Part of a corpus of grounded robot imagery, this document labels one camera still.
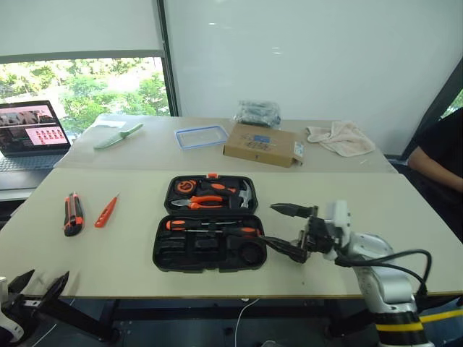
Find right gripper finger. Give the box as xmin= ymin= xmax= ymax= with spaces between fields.
xmin=258 ymin=235 xmax=311 ymax=265
xmin=269 ymin=202 xmax=319 ymax=219

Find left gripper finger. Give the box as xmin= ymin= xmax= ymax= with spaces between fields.
xmin=7 ymin=268 xmax=36 ymax=295
xmin=37 ymin=270 xmax=71 ymax=309

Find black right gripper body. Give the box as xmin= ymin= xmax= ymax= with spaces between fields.
xmin=297 ymin=205 xmax=339 ymax=254

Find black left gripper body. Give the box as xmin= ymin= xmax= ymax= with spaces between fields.
xmin=0 ymin=291 xmax=48 ymax=327

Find black orange utility knife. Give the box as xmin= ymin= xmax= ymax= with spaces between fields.
xmin=63 ymin=192 xmax=85 ymax=238

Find black plastic tool case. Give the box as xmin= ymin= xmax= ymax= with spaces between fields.
xmin=152 ymin=173 xmax=268 ymax=274

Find orange voltage tester pen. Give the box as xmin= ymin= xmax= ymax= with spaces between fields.
xmin=93 ymin=192 xmax=121 ymax=229

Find seated person in black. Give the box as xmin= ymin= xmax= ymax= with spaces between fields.
xmin=407 ymin=107 xmax=463 ymax=193

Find black orange claw hammer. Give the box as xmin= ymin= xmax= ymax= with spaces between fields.
xmin=200 ymin=180 xmax=256 ymax=210

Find brown cardboard box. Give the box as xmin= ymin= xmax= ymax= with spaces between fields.
xmin=222 ymin=122 xmax=305 ymax=168

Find pink towel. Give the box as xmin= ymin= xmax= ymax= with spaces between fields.
xmin=305 ymin=120 xmax=377 ymax=158

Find clear bag of dark parts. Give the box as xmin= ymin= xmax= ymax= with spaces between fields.
xmin=233 ymin=100 xmax=283 ymax=129

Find black orange tape measure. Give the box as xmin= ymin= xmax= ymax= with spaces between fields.
xmin=175 ymin=179 xmax=197 ymax=194

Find clear lid with blue rim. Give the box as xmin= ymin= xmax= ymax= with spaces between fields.
xmin=174 ymin=124 xmax=230 ymax=151

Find open laptop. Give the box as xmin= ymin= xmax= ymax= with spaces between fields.
xmin=0 ymin=99 xmax=72 ymax=191

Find green white sheathed knife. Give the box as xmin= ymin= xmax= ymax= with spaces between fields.
xmin=93 ymin=123 xmax=145 ymax=150

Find white roller blind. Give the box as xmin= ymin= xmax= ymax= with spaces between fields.
xmin=0 ymin=0 xmax=166 ymax=64

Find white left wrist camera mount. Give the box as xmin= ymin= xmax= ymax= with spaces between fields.
xmin=0 ymin=275 xmax=25 ymax=345

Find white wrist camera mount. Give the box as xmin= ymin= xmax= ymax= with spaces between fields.
xmin=323 ymin=200 xmax=352 ymax=262
xmin=0 ymin=275 xmax=25 ymax=345

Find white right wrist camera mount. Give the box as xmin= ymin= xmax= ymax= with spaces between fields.
xmin=323 ymin=200 xmax=352 ymax=262

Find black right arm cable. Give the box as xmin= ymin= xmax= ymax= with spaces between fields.
xmin=334 ymin=249 xmax=433 ymax=303

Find white cable under table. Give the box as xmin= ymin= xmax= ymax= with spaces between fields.
xmin=234 ymin=297 xmax=262 ymax=347

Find orange handled pliers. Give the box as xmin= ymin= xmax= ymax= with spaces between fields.
xmin=170 ymin=194 xmax=226 ymax=211

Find black table frame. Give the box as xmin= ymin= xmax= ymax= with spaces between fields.
xmin=21 ymin=297 xmax=367 ymax=343

